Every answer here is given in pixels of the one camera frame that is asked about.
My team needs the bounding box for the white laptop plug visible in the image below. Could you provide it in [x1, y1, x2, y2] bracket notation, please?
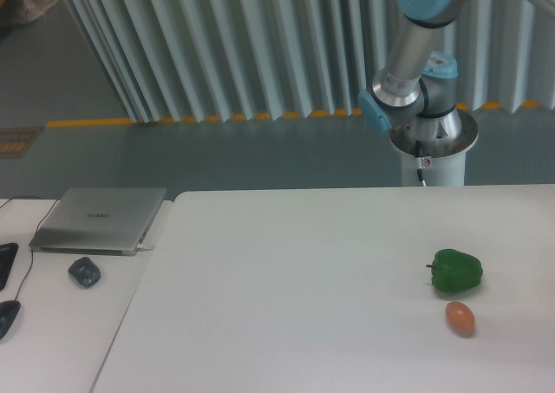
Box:
[136, 244, 155, 252]

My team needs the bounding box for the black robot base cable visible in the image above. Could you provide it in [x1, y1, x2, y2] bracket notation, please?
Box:
[414, 139, 428, 187]

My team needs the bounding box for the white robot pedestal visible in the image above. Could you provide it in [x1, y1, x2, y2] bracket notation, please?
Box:
[389, 109, 478, 187]

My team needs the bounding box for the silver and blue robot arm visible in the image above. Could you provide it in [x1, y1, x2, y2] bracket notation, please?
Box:
[357, 0, 554, 132]

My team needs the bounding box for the dark grey small device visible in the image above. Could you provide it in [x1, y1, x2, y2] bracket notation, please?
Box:
[68, 257, 101, 289]

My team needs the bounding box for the black keyboard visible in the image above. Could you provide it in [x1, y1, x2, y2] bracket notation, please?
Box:
[0, 242, 19, 291]

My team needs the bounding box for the brown egg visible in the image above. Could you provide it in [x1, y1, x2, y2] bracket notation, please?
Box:
[445, 301, 475, 337]

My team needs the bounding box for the silver closed laptop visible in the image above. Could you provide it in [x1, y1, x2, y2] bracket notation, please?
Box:
[29, 187, 166, 255]

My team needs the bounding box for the green bell pepper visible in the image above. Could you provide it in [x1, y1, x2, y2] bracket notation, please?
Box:
[426, 248, 483, 293]

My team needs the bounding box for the white folding screen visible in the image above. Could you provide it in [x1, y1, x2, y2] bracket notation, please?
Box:
[65, 0, 554, 123]

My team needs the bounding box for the black computer mouse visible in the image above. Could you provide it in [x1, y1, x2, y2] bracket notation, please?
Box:
[0, 299, 21, 339]

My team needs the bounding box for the black mouse cable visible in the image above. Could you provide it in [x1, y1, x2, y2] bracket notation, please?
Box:
[0, 195, 60, 301]

